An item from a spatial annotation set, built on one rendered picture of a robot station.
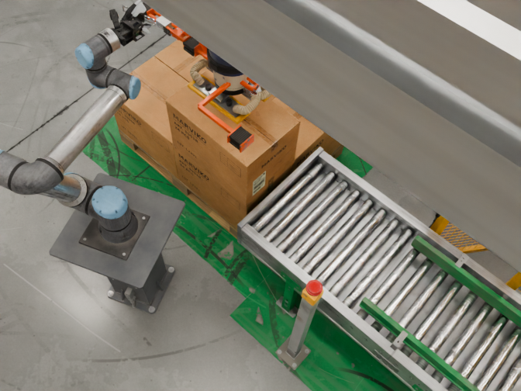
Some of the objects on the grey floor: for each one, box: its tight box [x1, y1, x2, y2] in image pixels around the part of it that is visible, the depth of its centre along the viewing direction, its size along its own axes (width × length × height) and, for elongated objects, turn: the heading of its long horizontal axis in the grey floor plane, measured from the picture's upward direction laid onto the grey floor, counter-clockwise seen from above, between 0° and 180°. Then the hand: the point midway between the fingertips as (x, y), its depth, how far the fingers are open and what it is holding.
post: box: [285, 287, 324, 360], centre depth 276 cm, size 7×7×100 cm
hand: (147, 10), depth 231 cm, fingers open, 14 cm apart
